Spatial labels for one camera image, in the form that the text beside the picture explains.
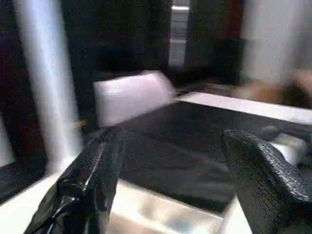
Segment white flat board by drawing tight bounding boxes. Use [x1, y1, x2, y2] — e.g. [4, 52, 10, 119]
[175, 92, 312, 125]

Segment grey window curtain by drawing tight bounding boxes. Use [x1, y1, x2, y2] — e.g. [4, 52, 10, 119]
[241, 0, 312, 86]

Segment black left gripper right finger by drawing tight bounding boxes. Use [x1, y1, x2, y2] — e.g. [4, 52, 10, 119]
[221, 129, 312, 234]

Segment white plastic table top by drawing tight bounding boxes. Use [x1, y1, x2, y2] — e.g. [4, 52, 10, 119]
[0, 166, 259, 234]

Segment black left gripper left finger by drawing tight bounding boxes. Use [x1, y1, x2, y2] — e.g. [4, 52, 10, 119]
[23, 126, 125, 234]

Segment black work mat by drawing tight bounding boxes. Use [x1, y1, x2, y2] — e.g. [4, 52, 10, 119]
[0, 73, 312, 213]

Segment white plastic table leg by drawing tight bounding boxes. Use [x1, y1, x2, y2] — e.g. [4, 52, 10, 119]
[12, 0, 84, 172]

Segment white cushion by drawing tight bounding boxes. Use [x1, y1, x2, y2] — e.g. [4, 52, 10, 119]
[93, 70, 176, 128]

